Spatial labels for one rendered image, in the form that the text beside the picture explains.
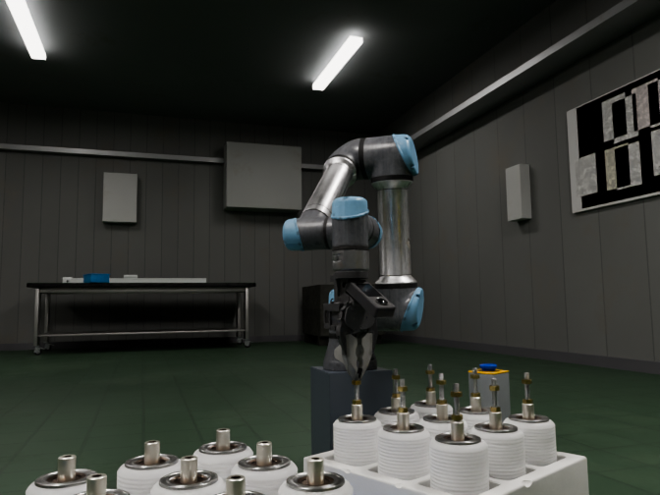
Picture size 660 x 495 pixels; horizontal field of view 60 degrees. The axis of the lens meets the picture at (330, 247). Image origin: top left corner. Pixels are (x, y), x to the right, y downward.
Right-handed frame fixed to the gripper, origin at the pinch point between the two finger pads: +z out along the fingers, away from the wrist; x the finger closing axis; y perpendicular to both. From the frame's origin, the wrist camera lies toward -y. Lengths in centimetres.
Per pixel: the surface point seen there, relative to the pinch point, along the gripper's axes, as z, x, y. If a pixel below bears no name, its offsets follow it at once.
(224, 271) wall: -57, -224, 607
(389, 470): 15.5, 2.7, -12.4
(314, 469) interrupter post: 7.2, 28.3, -29.3
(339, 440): 12.4, 4.8, 0.0
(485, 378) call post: 4.4, -37.6, 1.2
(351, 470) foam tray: 16.3, 6.5, -6.2
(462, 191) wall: -130, -376, 328
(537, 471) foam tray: 16.3, -19.7, -26.0
